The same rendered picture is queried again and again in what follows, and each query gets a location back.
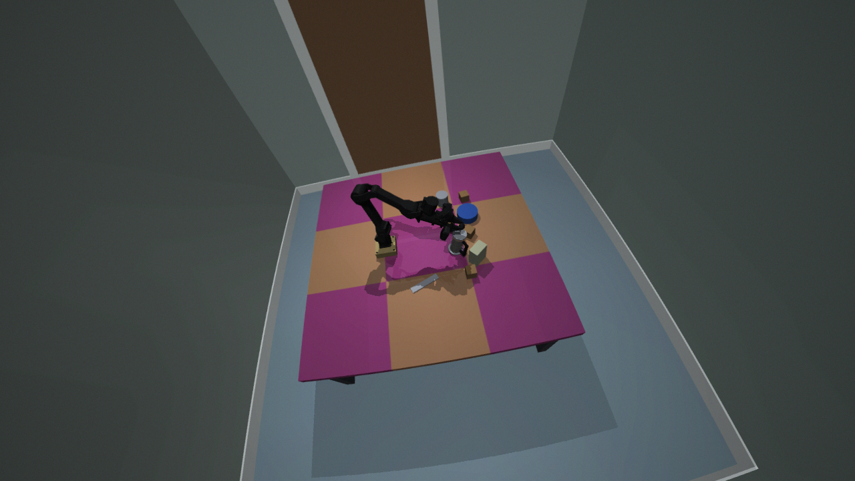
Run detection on grey flat bar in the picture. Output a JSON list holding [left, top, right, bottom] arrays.
[[411, 274, 439, 293]]

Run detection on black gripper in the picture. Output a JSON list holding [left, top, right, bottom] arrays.
[[430, 210, 464, 241]]

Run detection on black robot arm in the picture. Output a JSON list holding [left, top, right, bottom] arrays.
[[351, 183, 454, 249]]

